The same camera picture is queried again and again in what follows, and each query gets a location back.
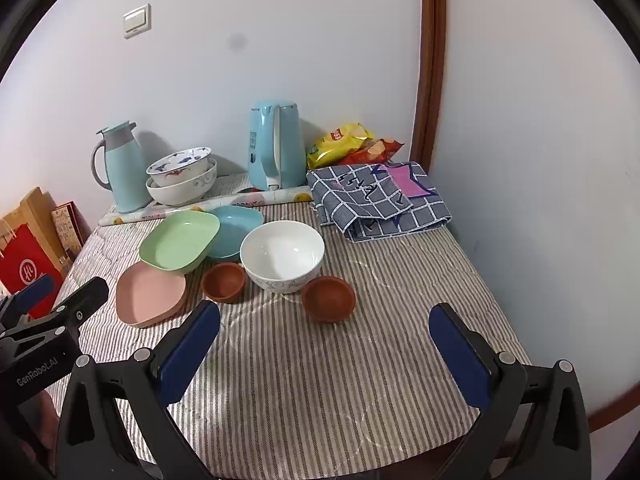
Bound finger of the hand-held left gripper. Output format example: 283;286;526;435
0;276;110;343
0;274;55;322

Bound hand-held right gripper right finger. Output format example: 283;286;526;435
429;302;593;480

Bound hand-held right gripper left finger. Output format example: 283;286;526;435
56;300;222;480

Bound pink plate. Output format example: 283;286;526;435
116;261;188;329

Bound small brown bowl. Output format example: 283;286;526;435
202;262;247;304
301;276;356;324

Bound green plate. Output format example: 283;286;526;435
139;210;221;275

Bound large white bowl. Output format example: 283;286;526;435
240;220;326;294

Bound blue plate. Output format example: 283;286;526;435
204;205;265;262

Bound stacked patterned white bowls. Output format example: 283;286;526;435
145;159;219;207

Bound red paper bag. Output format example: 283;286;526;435
0;224;65;318

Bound patterned brown box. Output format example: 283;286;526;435
51;201;85;263

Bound brown paper bag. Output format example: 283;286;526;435
0;187;66;281

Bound fruit-print table mat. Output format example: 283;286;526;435
98;172;315;227

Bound striped tablecloth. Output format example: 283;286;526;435
50;200;533;476

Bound light blue thermos jug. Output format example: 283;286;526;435
91;121;150;214

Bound wooden baseboard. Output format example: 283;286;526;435
586;397;628;433

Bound grey checked cloth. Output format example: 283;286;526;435
306;161;453;243

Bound white bowl with red-blue print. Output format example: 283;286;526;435
146;147;213;187

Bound red chip bag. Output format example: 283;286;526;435
337;139;405;167

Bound light blue electric kettle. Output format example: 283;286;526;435
247;100;307;192

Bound yellow chip bag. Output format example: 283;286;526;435
306;123;376;170

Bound white light switch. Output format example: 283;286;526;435
122;4;152;39

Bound wooden door frame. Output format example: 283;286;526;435
410;0;447;163

